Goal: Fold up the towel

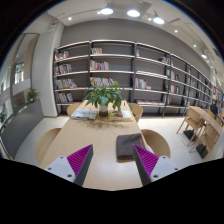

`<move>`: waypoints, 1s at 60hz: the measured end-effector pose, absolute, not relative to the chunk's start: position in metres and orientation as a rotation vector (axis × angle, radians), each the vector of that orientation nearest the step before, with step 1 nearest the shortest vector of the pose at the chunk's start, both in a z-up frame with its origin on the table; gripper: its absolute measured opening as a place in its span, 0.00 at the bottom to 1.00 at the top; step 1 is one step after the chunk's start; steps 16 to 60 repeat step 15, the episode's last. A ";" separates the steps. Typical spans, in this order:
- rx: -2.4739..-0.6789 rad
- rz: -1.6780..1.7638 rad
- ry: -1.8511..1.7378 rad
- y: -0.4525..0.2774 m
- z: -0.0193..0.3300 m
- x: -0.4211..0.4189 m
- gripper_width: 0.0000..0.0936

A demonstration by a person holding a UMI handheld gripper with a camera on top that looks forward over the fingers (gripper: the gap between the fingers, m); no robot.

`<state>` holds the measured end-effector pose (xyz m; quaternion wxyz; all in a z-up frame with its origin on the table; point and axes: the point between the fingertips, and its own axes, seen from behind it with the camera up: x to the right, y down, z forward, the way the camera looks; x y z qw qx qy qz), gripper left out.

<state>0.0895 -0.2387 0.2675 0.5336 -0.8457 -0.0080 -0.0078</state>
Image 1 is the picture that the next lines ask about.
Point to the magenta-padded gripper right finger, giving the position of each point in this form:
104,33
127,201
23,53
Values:
162,166

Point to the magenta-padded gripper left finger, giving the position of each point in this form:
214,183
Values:
61,166

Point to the zigzag-patterned grey towel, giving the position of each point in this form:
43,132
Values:
126,145

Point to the white book stack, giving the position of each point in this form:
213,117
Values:
84,114

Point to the yellow book stack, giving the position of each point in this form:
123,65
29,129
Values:
120,115

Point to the small green background plant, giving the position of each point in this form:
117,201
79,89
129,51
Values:
32,95

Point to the green potted plant, white pot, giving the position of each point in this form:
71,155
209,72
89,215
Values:
103,95

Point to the grey shelf unit with books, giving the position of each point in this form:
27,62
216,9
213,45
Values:
153,70

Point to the group of ceiling lights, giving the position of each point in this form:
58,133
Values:
133,13

